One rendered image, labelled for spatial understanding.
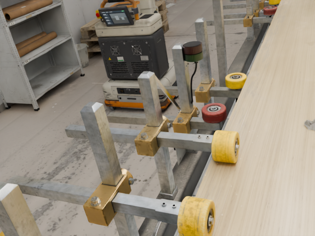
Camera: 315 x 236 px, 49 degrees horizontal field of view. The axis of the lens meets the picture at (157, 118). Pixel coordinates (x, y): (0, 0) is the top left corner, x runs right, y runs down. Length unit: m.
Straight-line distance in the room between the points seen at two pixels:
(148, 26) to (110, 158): 2.16
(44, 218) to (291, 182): 1.75
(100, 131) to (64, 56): 3.74
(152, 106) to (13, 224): 0.50
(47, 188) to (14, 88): 2.99
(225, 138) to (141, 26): 2.09
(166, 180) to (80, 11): 4.26
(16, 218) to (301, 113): 0.83
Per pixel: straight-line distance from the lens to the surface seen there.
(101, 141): 0.72
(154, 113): 0.94
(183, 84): 1.16
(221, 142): 0.86
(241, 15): 2.58
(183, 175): 1.20
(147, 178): 2.35
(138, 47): 2.95
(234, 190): 0.83
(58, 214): 2.32
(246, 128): 1.04
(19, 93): 3.80
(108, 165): 0.76
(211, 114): 1.11
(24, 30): 4.29
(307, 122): 1.05
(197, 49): 1.09
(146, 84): 0.91
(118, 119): 1.31
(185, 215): 0.68
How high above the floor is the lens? 1.46
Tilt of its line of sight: 29 degrees down
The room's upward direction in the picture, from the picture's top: 11 degrees counter-clockwise
